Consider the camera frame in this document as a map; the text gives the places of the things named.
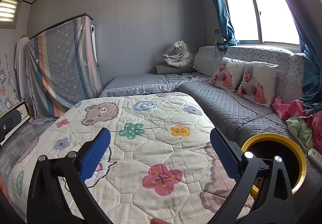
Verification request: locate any yellow rimmed trash bin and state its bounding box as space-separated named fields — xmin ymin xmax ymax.
xmin=241 ymin=133 xmax=307 ymax=195

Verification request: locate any white drawer cabinet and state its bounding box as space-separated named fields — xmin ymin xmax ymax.
xmin=0 ymin=101 xmax=30 ymax=137

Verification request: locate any white power strip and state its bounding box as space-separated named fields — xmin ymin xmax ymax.
xmin=308 ymin=148 xmax=322 ymax=172

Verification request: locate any striped sheet covered cabinet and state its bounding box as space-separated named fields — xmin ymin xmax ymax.
xmin=26 ymin=14 xmax=103 ymax=118

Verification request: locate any pink and green blanket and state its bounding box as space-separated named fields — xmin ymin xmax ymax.
xmin=272 ymin=97 xmax=321 ymax=154

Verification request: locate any small blinds window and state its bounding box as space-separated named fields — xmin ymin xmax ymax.
xmin=0 ymin=0 xmax=22 ymax=29

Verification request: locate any cartoon patterned quilt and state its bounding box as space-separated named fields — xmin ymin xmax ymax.
xmin=8 ymin=93 xmax=235 ymax=223

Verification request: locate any right baby print pillow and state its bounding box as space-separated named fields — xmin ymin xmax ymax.
xmin=237 ymin=62 xmax=279 ymax=107

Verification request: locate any baby print pillow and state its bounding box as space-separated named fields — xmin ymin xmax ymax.
xmin=237 ymin=62 xmax=279 ymax=107
xmin=209 ymin=57 xmax=246 ymax=91

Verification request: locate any grey quilted sofa cover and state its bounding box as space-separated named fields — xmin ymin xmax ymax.
xmin=99 ymin=45 xmax=322 ymax=214

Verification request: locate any left baby print pillow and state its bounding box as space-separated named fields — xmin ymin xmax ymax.
xmin=209 ymin=57 xmax=246 ymax=91

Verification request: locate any grey bolster pillow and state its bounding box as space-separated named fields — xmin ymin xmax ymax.
xmin=156 ymin=64 xmax=195 ymax=75

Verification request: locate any white tiger plush toy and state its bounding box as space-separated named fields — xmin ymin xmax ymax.
xmin=163 ymin=40 xmax=194 ymax=68

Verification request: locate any right blue curtain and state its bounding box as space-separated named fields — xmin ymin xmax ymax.
xmin=285 ymin=0 xmax=321 ymax=115

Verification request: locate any blue curtain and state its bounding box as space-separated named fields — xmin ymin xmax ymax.
xmin=285 ymin=0 xmax=321 ymax=115
xmin=212 ymin=0 xmax=240 ymax=52

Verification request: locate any left blue curtain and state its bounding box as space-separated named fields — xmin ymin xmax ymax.
xmin=212 ymin=0 xmax=240 ymax=52

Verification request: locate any white power cable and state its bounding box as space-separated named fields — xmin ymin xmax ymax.
xmin=213 ymin=63 xmax=290 ymax=127

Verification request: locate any window with metal frame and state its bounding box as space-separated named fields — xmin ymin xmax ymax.
xmin=226 ymin=0 xmax=299 ymax=45

